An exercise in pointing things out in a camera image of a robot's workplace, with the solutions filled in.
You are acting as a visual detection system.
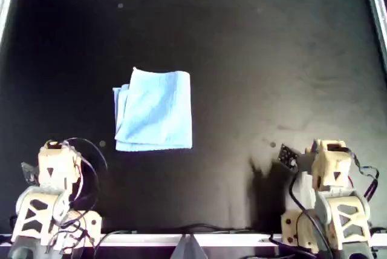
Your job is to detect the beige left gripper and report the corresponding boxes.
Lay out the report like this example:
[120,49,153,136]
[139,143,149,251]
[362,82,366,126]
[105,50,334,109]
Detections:
[37,139,82,163]

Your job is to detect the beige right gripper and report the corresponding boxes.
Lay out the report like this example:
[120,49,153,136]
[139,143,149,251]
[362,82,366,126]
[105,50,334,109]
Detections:
[313,140,352,166]

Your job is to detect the light blue microfibre cloth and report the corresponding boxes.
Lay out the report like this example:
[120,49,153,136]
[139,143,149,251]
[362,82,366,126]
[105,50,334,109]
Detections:
[112,66,194,152]

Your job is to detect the beige left arm base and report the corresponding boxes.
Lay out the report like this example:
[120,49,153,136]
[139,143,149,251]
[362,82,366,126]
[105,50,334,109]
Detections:
[62,210,103,255]

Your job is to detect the beige right arm base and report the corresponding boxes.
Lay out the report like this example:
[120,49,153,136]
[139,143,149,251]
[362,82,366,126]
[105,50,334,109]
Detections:
[280,210,318,254]

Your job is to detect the gray right camera bracket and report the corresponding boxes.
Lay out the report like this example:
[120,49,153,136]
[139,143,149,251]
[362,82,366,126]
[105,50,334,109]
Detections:
[294,151,317,175]

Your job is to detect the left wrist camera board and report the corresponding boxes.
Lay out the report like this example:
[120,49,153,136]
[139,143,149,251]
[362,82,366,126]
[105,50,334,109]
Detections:
[21,162,41,186]

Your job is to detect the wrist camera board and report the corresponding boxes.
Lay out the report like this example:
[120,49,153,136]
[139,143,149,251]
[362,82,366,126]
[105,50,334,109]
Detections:
[21,162,41,186]
[278,143,299,171]

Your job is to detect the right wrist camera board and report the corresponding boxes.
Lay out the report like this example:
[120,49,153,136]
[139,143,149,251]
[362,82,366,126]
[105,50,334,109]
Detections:
[278,143,299,171]

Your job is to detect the left arm thin wires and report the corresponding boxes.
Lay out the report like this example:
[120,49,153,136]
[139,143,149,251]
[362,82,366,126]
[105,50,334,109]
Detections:
[62,137,109,208]

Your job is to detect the arm thin wires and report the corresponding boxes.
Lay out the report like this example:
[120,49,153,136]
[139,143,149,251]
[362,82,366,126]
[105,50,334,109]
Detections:
[347,149,381,202]
[62,137,109,208]

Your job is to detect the right arm thin wires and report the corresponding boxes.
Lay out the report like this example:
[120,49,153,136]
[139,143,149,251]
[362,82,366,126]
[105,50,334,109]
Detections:
[347,149,381,202]

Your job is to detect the thick black camera cable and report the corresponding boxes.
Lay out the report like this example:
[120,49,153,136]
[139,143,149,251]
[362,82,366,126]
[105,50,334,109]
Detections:
[288,169,333,259]

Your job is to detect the left base cable bundle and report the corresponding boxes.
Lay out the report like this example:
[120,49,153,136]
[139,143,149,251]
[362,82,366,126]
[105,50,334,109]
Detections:
[45,207,102,257]

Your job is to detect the aluminium frame rail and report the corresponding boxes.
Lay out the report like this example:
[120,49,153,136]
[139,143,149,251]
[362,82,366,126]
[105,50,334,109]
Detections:
[363,0,387,75]
[0,0,16,51]
[0,232,387,248]

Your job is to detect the gray triangular camera stand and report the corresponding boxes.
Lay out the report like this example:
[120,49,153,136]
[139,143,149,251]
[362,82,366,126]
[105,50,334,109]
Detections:
[170,233,209,259]

